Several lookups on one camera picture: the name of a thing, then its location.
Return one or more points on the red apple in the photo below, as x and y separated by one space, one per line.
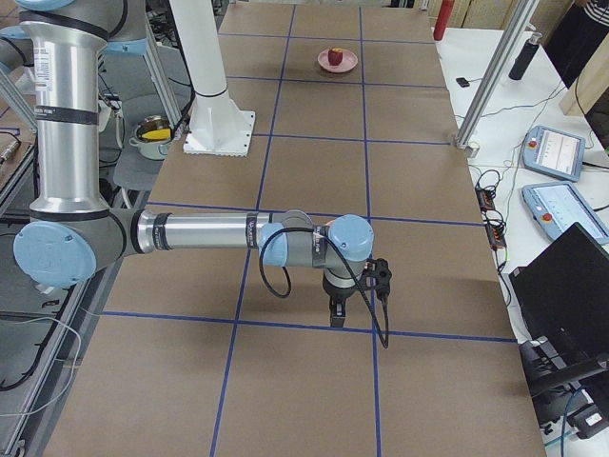
335 56

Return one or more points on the pink plate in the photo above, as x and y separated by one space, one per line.
348 64

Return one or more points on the orange black usb hub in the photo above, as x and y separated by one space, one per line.
493 220

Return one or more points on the black laptop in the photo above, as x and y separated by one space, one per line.
563 294

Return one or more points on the black monitor stand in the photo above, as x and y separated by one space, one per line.
545 370

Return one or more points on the lower teach pendant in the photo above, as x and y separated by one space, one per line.
557 206

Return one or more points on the teach pendant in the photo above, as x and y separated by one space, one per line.
557 206
554 153

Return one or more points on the white pot with lid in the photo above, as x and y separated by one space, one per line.
152 137

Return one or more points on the small black device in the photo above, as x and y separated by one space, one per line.
462 82

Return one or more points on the upper teach pendant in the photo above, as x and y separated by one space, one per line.
554 153

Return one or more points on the black bottle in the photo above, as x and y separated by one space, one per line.
525 57

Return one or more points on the wooden board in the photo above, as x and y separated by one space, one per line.
584 93

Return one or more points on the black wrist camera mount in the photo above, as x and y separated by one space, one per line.
376 276

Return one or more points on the white camera pedestal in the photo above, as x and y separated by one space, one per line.
217 126

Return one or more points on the aluminium frame post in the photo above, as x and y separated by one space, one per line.
521 16

